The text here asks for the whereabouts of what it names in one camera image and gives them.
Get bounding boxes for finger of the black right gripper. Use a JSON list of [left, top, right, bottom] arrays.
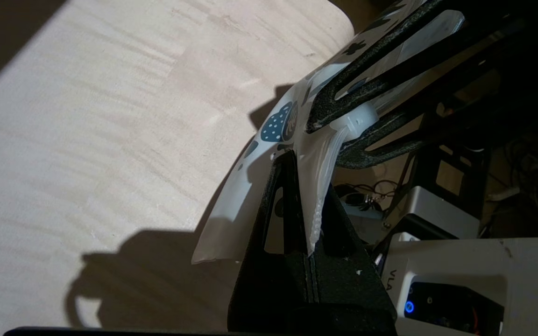
[[335, 84, 498, 169], [305, 0, 522, 133]]

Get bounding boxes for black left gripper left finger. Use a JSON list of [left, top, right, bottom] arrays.
[[228, 149, 317, 333]]

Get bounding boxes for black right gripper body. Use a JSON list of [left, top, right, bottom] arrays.
[[437, 0, 538, 145]]

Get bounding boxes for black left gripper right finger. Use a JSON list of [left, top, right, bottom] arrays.
[[307, 184, 397, 333]]

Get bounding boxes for white floral zip pouch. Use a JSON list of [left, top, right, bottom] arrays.
[[191, 0, 466, 264]]

